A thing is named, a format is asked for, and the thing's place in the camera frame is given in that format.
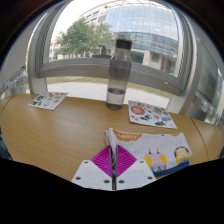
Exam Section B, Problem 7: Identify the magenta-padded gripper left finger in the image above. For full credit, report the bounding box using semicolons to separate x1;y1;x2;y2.
70;144;114;192

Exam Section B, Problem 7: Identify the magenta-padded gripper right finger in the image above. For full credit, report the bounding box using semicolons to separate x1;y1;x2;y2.
115;144;157;192

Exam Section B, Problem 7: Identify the cartoon print towel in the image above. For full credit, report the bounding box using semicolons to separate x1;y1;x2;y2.
104;127;193;179

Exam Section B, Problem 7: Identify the large sticker sheet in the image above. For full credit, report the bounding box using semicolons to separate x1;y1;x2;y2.
127;100;178;130

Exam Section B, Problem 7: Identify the small sticker sheet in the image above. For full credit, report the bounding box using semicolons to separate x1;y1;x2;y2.
27;91;70;111

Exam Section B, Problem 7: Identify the group of dark chairs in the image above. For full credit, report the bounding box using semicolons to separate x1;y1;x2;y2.
0;129;11;161

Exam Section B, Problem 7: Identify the clear bottle with black cap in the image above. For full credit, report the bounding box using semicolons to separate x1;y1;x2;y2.
105;38;134;111

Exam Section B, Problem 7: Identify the green tree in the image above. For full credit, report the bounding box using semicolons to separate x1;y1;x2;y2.
54;18;114;58

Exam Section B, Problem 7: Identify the glass office building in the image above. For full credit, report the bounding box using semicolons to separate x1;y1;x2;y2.
49;1;181;76

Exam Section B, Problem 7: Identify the white wall socket row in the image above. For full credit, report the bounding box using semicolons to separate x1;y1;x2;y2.
194;91;224;126
1;66;29;98

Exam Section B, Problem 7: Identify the grey window frame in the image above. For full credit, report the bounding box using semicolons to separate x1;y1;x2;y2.
26;0;201;101

